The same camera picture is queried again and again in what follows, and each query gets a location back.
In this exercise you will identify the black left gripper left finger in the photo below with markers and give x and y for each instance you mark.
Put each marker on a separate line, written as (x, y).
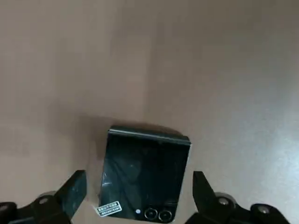
(70, 191)

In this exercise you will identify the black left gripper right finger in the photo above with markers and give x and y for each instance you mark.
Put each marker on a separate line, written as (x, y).
(205, 196)

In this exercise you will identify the small black flip phone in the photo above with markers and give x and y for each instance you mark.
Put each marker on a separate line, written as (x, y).
(144, 168)

